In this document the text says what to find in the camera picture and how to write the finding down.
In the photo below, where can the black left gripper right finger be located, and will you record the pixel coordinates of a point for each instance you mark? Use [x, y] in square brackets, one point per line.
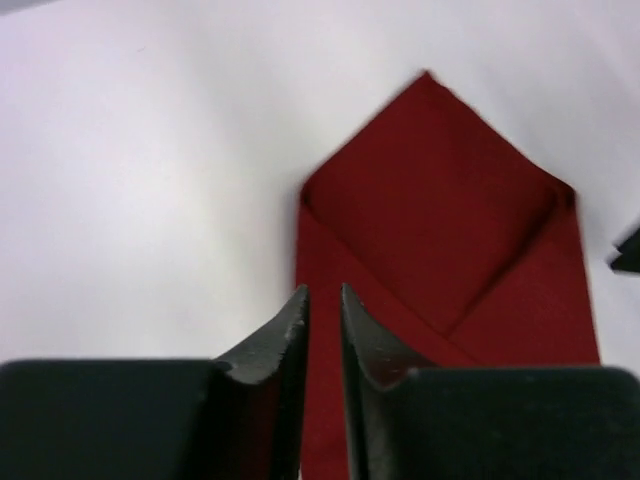
[408, 418]

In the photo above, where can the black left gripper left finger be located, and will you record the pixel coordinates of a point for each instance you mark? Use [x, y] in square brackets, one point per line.
[237, 416]

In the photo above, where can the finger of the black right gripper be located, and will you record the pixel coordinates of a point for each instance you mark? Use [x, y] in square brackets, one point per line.
[625, 259]

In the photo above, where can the dark red cloth napkin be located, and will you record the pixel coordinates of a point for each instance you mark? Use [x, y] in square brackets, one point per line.
[452, 238]

